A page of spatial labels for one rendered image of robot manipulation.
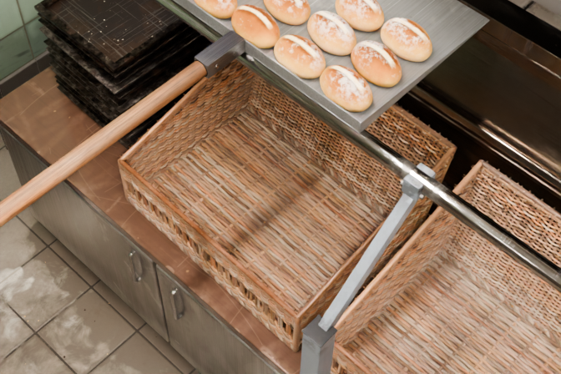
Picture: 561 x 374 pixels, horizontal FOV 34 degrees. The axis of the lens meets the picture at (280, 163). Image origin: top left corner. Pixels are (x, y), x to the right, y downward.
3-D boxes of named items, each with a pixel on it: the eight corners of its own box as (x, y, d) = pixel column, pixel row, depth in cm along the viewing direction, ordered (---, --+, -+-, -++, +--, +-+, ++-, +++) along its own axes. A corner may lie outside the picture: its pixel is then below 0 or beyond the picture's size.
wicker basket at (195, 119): (268, 88, 231) (269, 8, 209) (442, 219, 208) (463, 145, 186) (120, 199, 210) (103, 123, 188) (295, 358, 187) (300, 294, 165)
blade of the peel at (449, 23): (359, 133, 146) (361, 123, 144) (133, -28, 168) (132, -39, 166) (489, 21, 162) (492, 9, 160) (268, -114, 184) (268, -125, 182)
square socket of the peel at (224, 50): (209, 80, 153) (207, 67, 150) (193, 69, 154) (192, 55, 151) (246, 53, 157) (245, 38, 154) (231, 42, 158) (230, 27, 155)
